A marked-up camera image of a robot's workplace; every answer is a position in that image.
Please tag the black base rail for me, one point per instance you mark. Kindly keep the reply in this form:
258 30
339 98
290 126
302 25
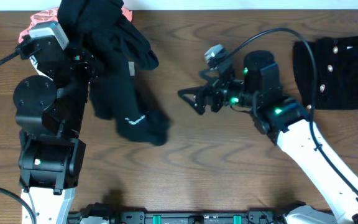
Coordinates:
103 213

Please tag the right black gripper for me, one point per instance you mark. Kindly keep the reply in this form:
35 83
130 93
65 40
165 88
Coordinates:
204 91

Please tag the black cardigan with gold buttons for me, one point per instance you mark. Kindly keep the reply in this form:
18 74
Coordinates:
337 64

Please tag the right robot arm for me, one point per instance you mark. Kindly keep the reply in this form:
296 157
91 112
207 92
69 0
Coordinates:
287 124

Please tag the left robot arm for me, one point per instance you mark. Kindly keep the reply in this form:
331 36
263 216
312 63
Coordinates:
50 109

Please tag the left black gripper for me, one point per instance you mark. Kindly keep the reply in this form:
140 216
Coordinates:
84 59

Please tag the white printed shirt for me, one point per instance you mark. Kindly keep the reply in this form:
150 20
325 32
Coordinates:
35 64

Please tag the pink crumpled shirt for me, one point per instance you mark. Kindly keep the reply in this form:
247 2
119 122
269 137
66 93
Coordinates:
51 15

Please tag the black t-shirt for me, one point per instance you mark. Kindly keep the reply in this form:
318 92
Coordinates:
116 42

